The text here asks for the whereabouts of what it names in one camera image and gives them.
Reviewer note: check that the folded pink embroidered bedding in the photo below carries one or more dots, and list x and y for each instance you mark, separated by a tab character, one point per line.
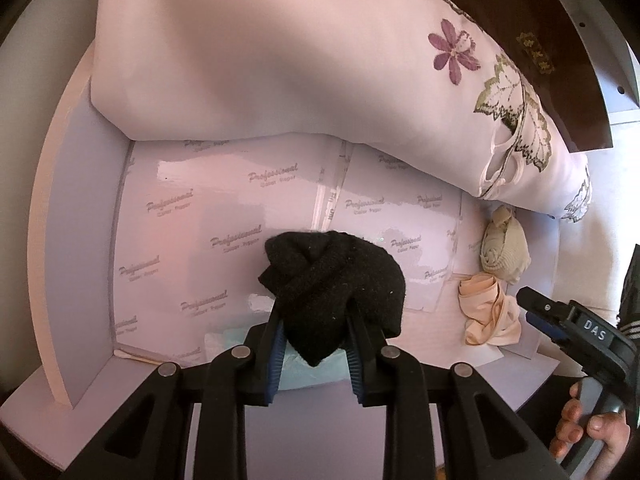
250	60

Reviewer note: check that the white printed paper sheet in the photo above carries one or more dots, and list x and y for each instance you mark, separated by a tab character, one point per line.
395	195
200	200

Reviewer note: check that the peach garment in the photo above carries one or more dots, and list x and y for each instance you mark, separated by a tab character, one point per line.
487	305

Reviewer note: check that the square metal tin box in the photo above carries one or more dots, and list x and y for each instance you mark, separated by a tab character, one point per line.
525	25

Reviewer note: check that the person's right hand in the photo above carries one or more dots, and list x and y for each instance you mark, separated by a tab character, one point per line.
605	435

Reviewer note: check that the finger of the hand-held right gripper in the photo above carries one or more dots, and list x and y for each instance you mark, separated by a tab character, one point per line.
547	329
540	300

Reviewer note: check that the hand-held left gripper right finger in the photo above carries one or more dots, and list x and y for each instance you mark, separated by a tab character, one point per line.
354	365

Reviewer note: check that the light blue cloth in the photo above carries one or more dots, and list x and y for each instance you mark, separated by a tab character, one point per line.
320	377

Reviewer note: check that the beige rolled stocking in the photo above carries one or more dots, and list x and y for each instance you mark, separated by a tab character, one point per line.
502	250

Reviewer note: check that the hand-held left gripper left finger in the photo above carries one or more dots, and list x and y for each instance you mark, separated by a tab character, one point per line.
274	360

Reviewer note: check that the black sock bundle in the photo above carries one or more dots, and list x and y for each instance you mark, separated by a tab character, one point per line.
335	285

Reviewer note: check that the white shelf unit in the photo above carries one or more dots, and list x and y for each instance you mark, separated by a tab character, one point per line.
85	210

